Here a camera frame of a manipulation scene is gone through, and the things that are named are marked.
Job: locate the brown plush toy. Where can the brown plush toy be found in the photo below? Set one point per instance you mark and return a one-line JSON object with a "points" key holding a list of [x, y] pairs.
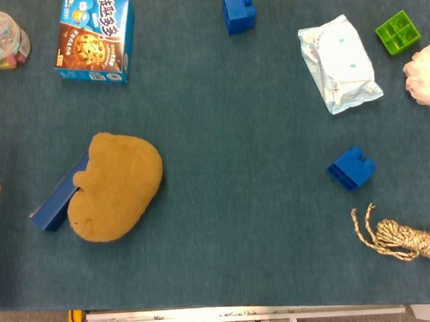
{"points": [[118, 186]]}

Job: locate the blue building block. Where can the blue building block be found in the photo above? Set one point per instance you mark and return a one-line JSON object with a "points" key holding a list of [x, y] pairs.
{"points": [[238, 12], [351, 169]]}

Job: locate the green building block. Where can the green building block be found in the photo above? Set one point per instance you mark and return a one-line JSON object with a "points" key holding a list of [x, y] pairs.
{"points": [[398, 33]]}

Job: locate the pink white plush object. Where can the pink white plush object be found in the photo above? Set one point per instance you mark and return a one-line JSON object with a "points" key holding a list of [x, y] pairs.
{"points": [[423, 77]]}

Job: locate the blue rectangular box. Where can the blue rectangular box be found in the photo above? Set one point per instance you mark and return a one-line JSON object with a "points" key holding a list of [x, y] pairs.
{"points": [[56, 205]]}

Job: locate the clear jar of colourful clips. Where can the clear jar of colourful clips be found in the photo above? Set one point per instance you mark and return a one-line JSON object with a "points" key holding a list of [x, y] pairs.
{"points": [[1, 42]]}

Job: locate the blue cookie box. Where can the blue cookie box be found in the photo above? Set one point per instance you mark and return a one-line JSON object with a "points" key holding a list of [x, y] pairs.
{"points": [[95, 38]]}

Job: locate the white wet wipes pack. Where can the white wet wipes pack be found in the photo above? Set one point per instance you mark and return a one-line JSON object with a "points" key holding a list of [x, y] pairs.
{"points": [[339, 66]]}

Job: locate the aluminium frame rail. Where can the aluminium frame rail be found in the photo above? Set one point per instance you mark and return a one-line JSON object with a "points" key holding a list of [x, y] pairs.
{"points": [[243, 314]]}

